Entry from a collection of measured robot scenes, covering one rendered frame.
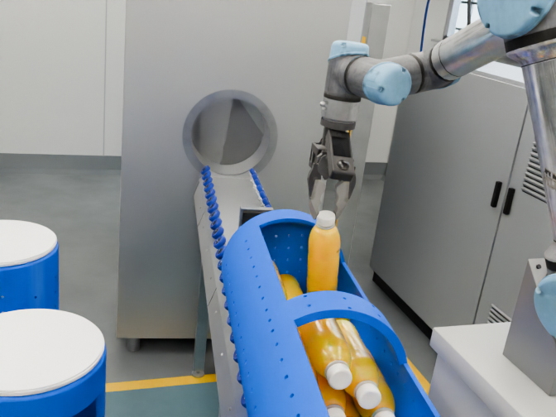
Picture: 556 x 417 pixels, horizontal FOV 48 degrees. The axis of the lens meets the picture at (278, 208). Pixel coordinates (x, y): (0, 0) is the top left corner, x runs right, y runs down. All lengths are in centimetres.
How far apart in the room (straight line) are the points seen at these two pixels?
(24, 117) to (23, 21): 78
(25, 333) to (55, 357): 10
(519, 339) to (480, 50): 49
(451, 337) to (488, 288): 185
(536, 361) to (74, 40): 482
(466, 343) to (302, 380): 40
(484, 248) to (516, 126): 58
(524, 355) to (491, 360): 6
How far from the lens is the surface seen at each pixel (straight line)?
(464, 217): 316
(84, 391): 121
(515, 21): 83
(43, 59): 551
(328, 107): 124
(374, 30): 196
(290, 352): 96
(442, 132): 334
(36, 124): 561
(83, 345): 125
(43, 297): 167
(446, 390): 123
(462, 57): 114
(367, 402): 106
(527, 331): 113
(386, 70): 112
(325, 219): 129
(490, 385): 110
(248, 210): 185
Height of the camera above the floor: 171
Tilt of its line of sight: 20 degrees down
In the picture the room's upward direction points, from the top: 7 degrees clockwise
